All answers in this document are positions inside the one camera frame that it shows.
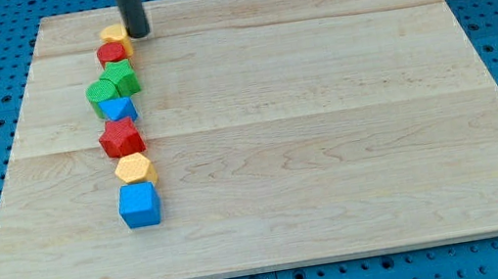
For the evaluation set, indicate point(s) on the green circle block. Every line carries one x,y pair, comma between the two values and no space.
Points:
100,91

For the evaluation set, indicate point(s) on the red circle block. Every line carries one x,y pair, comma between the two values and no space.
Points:
110,52

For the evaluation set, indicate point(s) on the wooden board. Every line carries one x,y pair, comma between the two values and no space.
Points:
285,134

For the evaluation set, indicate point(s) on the yellow hexagon block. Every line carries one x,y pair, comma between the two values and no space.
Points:
136,168

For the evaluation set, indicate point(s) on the blue cube block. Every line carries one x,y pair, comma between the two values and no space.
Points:
139,205

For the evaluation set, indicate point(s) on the red star block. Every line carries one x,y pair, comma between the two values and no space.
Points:
121,138

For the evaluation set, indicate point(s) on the blue triangle block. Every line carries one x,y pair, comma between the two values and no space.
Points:
119,108

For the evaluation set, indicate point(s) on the green star block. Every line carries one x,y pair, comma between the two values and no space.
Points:
122,76

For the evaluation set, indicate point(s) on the yellow heart block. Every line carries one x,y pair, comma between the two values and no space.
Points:
116,33

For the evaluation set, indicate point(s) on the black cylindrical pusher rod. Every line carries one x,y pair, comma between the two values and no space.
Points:
134,18

